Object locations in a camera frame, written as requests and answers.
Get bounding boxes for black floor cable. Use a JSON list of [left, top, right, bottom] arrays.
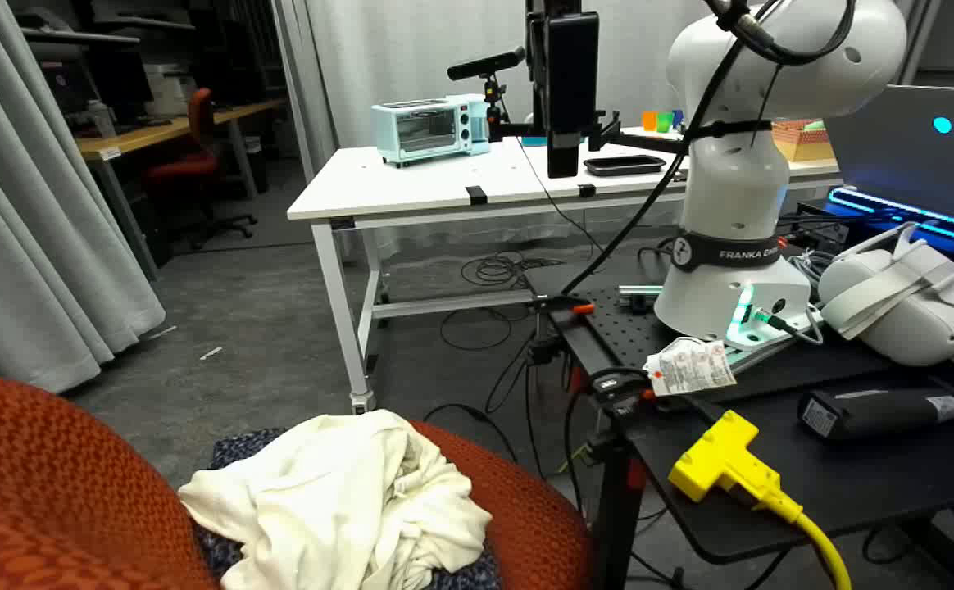
[[435, 253, 529, 355]]

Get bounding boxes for small black tripod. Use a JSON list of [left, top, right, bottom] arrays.
[[483, 77, 516, 143]]

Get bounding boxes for teal toy oven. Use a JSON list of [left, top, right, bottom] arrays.
[[372, 91, 493, 171]]

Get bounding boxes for black handheld device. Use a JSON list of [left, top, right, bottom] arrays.
[[798, 385, 954, 442]]

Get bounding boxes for white packet red print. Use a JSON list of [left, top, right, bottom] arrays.
[[643, 336, 741, 399]]

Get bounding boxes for white curtain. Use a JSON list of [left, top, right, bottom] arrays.
[[269, 0, 716, 190]]

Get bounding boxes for dark storage shelf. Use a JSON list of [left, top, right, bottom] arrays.
[[11, 0, 199, 135]]

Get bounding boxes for black electronics box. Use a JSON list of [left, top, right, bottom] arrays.
[[787, 202, 853, 255]]

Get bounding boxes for wooden desk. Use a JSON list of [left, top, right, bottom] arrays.
[[73, 94, 290, 274]]

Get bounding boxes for white table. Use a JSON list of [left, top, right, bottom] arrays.
[[284, 135, 845, 414]]

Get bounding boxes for red office chair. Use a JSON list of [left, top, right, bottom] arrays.
[[144, 86, 262, 246]]

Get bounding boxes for white blanket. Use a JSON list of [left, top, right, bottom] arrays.
[[177, 408, 494, 590]]

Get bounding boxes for orange wooden box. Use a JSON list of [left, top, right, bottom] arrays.
[[766, 114, 837, 171]]

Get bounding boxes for laptop with blue glow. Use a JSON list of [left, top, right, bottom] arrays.
[[824, 81, 954, 274]]

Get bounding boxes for black robot table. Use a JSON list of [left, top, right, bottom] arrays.
[[555, 280, 954, 590]]

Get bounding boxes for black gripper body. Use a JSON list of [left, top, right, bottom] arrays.
[[520, 0, 587, 124]]

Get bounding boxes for white VR headset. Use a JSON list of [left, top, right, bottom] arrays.
[[815, 223, 954, 369]]

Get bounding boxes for grey curtain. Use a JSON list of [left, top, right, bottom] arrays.
[[0, 0, 171, 396]]

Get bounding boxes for black red table clamp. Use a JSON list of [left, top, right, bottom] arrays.
[[587, 368, 655, 420]]

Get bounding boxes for black flat phone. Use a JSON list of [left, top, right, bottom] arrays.
[[582, 155, 669, 179]]

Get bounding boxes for black camera bar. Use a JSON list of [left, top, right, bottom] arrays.
[[445, 46, 530, 86]]

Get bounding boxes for yellow extension cord plug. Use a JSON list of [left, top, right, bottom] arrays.
[[665, 408, 855, 590]]

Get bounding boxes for orange upholstered chair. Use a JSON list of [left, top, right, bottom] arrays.
[[0, 369, 598, 590]]

